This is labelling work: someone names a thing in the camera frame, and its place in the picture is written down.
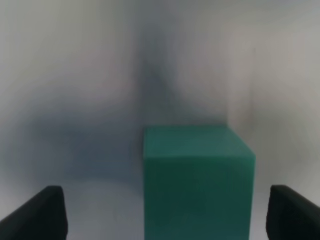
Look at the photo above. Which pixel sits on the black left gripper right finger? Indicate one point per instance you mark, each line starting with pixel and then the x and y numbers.
pixel 291 216

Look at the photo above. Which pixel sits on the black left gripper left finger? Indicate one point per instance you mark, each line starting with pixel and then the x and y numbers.
pixel 43 217

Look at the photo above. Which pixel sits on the green cube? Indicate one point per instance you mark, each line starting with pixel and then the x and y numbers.
pixel 198 183

